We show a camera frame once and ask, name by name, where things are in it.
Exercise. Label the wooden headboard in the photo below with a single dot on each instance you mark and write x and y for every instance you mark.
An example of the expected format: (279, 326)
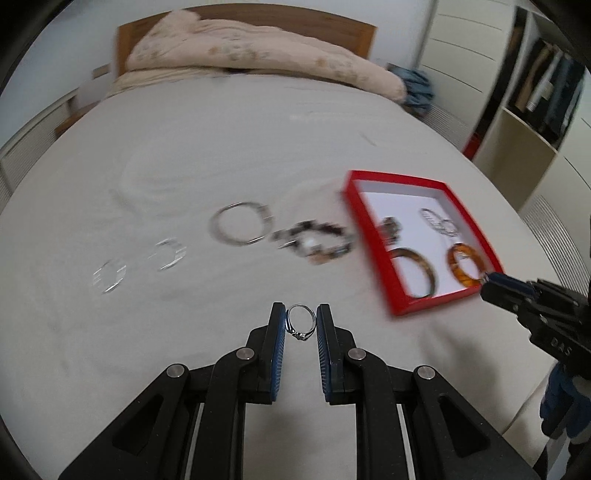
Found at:
(356, 36)

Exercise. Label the dark jade bangle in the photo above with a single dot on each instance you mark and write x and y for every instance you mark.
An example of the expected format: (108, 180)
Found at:
(417, 274)

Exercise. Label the silver wristwatch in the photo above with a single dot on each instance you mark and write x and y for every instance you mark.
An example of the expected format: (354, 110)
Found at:
(390, 230)

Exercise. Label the small twisted silver hoop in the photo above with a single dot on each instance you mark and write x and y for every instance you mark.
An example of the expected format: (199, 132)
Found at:
(166, 254)

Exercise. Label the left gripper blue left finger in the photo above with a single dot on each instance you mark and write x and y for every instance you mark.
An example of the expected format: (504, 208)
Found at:
(190, 423)

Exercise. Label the white wardrobe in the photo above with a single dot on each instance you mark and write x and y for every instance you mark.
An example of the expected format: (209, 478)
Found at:
(462, 55)

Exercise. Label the amber bangle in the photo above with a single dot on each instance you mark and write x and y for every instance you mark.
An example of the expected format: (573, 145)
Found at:
(466, 265)

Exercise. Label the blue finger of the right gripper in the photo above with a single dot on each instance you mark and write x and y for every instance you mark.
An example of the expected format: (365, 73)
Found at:
(510, 294)

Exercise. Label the red jewelry box tray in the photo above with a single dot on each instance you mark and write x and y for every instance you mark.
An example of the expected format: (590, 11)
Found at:
(432, 219)

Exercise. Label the wooden nightstand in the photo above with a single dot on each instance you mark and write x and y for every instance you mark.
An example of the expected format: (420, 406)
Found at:
(72, 119)

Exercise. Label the thin silver bangle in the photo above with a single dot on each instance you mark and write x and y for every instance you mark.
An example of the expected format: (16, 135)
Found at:
(241, 223)

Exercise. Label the open shelf unit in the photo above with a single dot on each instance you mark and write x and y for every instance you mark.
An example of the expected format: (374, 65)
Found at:
(531, 108)

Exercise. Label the large twisted silver hoop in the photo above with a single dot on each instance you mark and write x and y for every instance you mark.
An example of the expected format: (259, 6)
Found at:
(109, 276)

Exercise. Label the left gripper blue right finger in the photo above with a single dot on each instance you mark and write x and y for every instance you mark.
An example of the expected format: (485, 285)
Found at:
(409, 424)

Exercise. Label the wall switch plate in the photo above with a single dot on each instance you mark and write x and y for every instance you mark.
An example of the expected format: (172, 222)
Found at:
(100, 71)

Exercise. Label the beige pillow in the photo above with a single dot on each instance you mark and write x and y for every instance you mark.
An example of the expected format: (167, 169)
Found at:
(142, 78)

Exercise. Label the white bed sheet mattress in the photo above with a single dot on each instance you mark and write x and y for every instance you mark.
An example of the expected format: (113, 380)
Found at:
(132, 245)

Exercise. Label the white louvered cabinet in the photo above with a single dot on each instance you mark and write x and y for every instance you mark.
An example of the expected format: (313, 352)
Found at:
(20, 153)

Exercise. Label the blue crumpled clothing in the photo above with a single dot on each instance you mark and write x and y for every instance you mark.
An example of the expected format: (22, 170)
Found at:
(420, 94)

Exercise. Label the blue gloved right hand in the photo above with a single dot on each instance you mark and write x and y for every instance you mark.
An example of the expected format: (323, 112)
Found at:
(566, 406)

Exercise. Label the pink floral duvet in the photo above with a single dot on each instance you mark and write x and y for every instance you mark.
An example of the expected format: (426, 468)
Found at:
(182, 39)

